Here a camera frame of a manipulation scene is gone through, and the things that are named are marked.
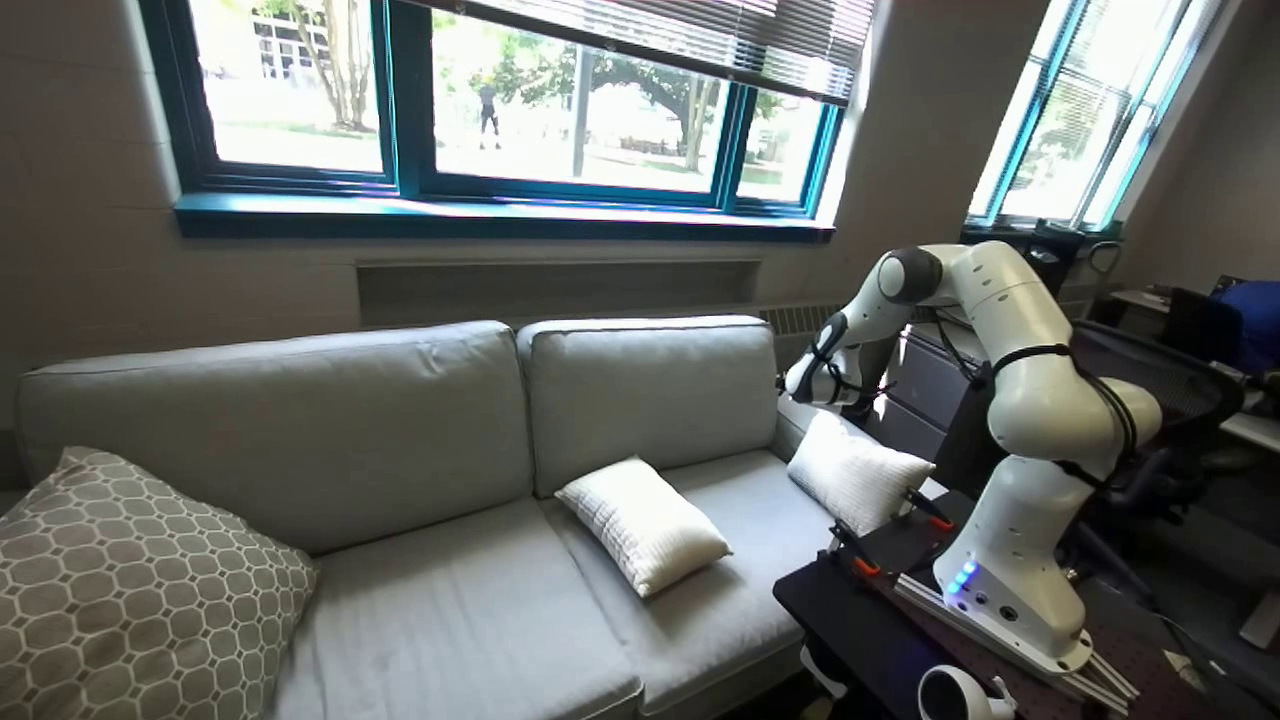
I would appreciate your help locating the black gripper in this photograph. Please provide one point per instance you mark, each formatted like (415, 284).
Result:
(826, 349)

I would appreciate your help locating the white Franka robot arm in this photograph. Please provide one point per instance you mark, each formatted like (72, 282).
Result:
(1041, 403)

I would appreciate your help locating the radiator vent grille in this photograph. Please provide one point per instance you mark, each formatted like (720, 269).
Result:
(801, 318)

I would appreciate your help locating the grey drawer cabinet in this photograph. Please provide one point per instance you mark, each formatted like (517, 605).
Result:
(932, 395)

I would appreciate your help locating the orange black bar clamp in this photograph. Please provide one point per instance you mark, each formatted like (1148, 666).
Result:
(930, 513)
(852, 560)

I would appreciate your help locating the black robot table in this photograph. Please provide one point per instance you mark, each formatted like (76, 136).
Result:
(866, 626)

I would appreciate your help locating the white cup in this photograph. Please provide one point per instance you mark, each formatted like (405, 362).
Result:
(954, 697)

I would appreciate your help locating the teal framed side window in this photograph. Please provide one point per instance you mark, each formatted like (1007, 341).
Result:
(1032, 134)

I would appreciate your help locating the dark window blinds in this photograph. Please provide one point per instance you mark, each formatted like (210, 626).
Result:
(745, 44)

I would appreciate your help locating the black office chair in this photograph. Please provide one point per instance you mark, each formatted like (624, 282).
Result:
(1201, 403)

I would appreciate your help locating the grey fabric sofa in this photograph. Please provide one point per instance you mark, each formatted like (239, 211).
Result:
(401, 440)

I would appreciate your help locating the grey lattice patterned cushion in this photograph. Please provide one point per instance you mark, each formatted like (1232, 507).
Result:
(133, 601)

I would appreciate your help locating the black camera on stand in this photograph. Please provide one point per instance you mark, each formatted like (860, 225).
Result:
(1064, 260)

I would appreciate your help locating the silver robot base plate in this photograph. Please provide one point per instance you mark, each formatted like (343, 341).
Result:
(985, 626)

